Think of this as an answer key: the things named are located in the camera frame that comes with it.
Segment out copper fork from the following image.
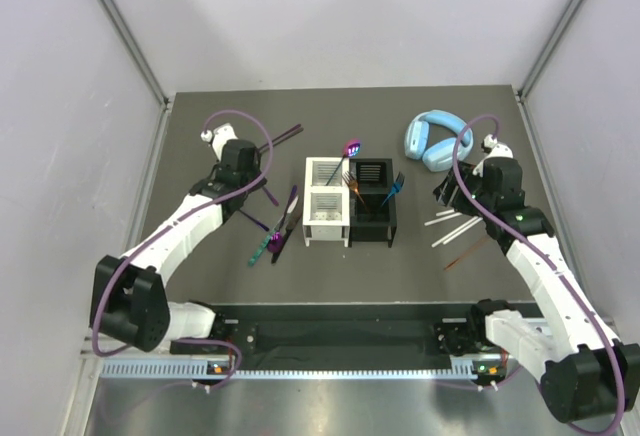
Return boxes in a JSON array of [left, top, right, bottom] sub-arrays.
[[342, 171, 371, 215]]

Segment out white chopstick middle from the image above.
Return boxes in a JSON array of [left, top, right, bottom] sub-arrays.
[[423, 213, 462, 227]]

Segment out copper spoon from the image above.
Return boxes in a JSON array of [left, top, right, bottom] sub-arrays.
[[444, 235, 490, 271]]

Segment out white chopstick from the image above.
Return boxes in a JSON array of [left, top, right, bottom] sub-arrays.
[[435, 209, 456, 217], [431, 217, 482, 248], [423, 213, 462, 227]]

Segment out black knife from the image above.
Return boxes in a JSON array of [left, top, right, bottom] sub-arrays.
[[268, 215, 301, 265]]

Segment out rainbow spoon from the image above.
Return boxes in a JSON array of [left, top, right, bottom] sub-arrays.
[[325, 139, 362, 186]]

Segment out black utensil container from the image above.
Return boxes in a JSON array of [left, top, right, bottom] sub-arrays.
[[348, 158, 397, 248]]

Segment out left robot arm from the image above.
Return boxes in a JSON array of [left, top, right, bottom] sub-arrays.
[[89, 124, 265, 356]]

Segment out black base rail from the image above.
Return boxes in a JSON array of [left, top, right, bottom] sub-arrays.
[[164, 300, 531, 372]]

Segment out white chopstick upper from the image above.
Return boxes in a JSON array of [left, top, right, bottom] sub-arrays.
[[435, 209, 456, 217]]

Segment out white-blade green-handle knife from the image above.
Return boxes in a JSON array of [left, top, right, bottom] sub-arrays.
[[248, 196, 299, 267]]

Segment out purple fork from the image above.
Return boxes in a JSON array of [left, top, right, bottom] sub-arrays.
[[261, 185, 280, 207]]

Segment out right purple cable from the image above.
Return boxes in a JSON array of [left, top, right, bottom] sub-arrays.
[[452, 114, 629, 435]]

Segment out light blue headphones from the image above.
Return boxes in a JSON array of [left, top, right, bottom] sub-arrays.
[[403, 108, 476, 173]]

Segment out purple spoon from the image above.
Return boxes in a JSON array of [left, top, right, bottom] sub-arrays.
[[267, 185, 299, 253], [239, 210, 270, 232]]

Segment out purple cable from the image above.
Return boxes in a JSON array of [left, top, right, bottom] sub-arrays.
[[88, 109, 275, 397], [452, 114, 629, 435]]

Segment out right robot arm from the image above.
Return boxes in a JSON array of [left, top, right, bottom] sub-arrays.
[[434, 135, 639, 423]]

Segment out blue fork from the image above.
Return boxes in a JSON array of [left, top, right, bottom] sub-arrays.
[[379, 172, 405, 209]]

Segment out white utensil container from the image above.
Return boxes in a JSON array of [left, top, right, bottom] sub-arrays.
[[302, 157, 350, 247]]

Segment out perforated cable duct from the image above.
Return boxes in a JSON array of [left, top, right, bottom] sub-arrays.
[[100, 358, 478, 381]]

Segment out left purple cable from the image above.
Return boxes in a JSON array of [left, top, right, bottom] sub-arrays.
[[88, 109, 275, 397]]

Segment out silver black fork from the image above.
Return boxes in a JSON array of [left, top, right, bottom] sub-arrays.
[[258, 124, 304, 154]]

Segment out white chopstick lower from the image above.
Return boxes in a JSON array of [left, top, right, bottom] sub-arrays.
[[431, 217, 482, 248]]

